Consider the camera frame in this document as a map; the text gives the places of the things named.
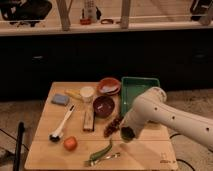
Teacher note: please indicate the green plastic cup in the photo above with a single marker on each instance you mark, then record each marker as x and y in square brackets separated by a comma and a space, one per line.
[127, 134]

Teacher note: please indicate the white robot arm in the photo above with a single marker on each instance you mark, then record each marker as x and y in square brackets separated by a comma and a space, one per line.
[150, 106]

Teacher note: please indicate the green plastic tray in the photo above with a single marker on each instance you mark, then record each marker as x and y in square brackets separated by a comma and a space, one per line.
[131, 87]

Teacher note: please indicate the orange bowl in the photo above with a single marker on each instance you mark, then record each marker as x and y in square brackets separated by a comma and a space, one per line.
[109, 86]

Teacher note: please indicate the white cup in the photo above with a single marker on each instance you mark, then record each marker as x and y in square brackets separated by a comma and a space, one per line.
[87, 93]

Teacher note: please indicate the dark red bowl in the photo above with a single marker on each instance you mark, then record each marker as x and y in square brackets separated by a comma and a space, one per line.
[103, 106]

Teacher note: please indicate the wooden block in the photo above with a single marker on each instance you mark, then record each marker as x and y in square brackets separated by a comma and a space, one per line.
[88, 124]

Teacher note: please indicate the dark red grapes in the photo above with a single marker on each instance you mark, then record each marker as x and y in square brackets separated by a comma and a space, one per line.
[112, 127]

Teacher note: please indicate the blue sponge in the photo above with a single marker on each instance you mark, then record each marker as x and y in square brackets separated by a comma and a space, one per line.
[60, 99]

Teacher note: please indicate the orange tomato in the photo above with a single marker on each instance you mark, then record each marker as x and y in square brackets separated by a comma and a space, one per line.
[70, 143]

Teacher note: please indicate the green pepper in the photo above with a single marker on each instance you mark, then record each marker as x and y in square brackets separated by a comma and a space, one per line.
[102, 152]

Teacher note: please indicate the white dish brush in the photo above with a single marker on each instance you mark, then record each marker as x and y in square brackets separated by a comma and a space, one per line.
[56, 135]

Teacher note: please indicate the white bottle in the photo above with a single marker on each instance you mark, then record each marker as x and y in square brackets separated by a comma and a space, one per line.
[91, 11]

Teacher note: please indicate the black pole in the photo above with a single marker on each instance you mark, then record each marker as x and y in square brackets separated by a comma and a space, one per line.
[18, 147]

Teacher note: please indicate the black office chair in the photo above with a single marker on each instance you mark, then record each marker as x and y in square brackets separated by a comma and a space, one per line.
[30, 12]

